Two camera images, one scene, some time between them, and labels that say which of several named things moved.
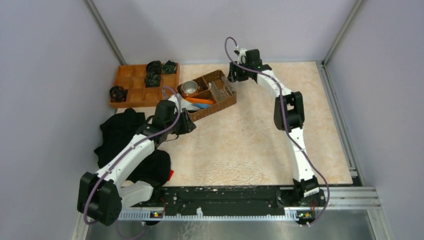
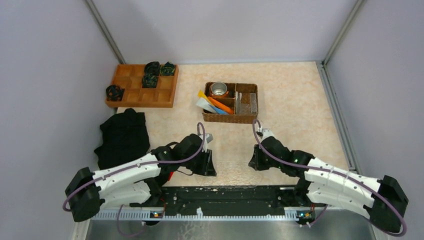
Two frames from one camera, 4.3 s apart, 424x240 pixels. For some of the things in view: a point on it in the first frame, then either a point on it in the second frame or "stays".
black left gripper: (184, 122) → (205, 162)
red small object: (171, 173) stays
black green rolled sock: (169, 67) stays
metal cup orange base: (189, 88) → (218, 89)
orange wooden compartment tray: (132, 77) stays
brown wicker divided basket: (207, 95) → (242, 98)
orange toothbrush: (200, 100) → (220, 105)
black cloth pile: (118, 130) stays
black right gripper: (235, 72) → (257, 159)
